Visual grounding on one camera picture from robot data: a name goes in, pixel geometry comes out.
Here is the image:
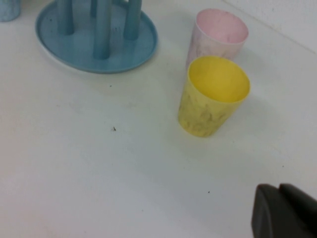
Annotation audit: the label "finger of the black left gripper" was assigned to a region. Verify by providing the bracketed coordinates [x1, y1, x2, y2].
[251, 184, 317, 238]

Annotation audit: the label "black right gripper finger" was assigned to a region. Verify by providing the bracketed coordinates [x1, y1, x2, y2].
[279, 183, 317, 231]

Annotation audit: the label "blue plastic cup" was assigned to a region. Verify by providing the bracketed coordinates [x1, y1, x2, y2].
[0, 0, 21, 22]

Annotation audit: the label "yellow plastic cup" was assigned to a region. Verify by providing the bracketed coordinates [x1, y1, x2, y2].
[177, 56, 251, 138]

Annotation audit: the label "pink plastic cup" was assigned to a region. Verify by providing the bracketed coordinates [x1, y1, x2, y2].
[186, 8, 249, 69]

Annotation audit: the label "blue cup stand white caps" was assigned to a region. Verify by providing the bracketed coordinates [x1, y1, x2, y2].
[34, 0, 159, 75]

